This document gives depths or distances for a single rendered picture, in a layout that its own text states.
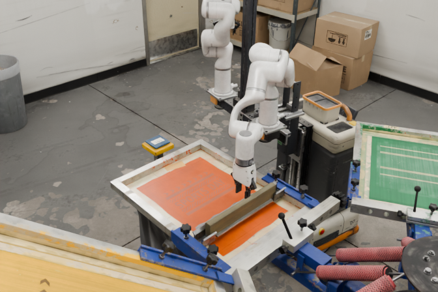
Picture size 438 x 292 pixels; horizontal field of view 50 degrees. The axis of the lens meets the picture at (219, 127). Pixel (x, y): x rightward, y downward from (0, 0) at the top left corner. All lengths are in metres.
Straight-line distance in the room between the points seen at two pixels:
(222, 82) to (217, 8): 0.48
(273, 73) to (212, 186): 0.68
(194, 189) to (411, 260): 1.11
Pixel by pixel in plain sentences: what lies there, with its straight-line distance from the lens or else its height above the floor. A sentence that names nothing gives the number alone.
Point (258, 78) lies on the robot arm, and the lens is 1.93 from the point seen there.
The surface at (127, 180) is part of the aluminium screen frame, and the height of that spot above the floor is 0.98.
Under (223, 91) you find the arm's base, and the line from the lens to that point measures 2.74.
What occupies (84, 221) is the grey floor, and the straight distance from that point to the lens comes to 3.68.
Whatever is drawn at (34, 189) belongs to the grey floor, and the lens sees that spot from 4.11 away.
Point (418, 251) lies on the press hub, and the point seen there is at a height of 1.31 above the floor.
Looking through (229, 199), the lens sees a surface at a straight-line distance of 2.23.
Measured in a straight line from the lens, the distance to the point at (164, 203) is 2.21.
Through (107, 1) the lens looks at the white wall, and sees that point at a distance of 5.67.
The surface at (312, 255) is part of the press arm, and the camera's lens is 1.87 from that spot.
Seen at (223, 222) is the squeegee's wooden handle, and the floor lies 1.03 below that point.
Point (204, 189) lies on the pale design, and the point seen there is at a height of 0.96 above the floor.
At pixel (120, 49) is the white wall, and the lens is 5.90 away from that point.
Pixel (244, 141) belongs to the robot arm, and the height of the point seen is 1.39.
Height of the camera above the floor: 2.34
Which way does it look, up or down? 30 degrees down
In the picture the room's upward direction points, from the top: straight up
